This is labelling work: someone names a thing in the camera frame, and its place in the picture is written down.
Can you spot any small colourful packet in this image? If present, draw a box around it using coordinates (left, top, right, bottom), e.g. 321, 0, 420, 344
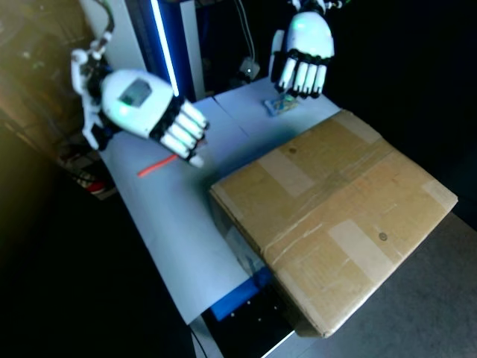
264, 95, 301, 118

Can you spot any brown cardboard box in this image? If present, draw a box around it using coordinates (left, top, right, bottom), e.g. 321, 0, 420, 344
208, 108, 459, 339

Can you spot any white power adapter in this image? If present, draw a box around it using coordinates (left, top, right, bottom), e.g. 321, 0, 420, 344
238, 57, 262, 80

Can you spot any white column with blue light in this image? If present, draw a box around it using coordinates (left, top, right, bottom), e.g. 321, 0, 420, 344
80, 0, 206, 104

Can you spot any white cable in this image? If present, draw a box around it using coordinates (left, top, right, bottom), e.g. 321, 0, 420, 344
234, 0, 259, 60

